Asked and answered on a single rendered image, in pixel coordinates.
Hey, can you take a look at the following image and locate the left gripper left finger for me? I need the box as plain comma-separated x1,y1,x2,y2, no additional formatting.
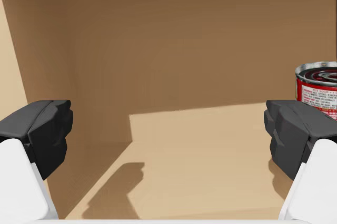
0,99,74,221

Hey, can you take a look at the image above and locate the red and white can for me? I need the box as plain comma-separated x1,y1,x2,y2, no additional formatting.
294,60,337,121

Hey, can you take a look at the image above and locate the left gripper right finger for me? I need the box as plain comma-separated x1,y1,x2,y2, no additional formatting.
263,99,337,221

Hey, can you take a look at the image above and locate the pale wooden shelf unit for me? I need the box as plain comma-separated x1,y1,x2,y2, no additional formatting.
0,0,337,221

